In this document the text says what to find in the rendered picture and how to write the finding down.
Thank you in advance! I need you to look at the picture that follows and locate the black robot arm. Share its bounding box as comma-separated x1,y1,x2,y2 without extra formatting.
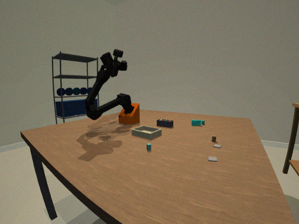
85,52,134,120

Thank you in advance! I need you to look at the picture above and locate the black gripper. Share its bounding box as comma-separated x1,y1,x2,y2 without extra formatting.
113,49,123,75

